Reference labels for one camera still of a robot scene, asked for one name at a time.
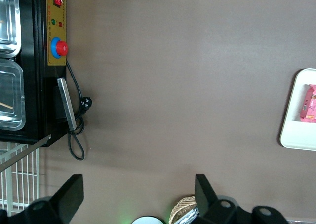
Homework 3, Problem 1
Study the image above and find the clear metal-rimmed container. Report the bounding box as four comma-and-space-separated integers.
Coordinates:
0, 0, 22, 59
0, 59, 27, 137

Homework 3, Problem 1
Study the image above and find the light wicker basket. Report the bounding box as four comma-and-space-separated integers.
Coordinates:
169, 195, 198, 224

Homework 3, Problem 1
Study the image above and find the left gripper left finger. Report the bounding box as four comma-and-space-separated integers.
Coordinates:
8, 174, 84, 224

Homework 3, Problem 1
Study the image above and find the white wire basket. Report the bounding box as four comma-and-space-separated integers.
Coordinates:
0, 142, 47, 217

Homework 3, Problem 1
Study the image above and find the black power cable with plug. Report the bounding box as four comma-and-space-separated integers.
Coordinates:
65, 60, 93, 160

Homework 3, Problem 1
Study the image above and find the pink snack pack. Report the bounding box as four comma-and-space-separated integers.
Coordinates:
299, 83, 316, 123

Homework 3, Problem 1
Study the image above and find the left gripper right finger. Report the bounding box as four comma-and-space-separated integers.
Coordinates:
195, 174, 252, 224

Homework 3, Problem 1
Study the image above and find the black sealing machine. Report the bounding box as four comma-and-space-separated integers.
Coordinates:
0, 0, 77, 173

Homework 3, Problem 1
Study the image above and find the beige plastic tray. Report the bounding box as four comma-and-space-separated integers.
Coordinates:
279, 68, 316, 151

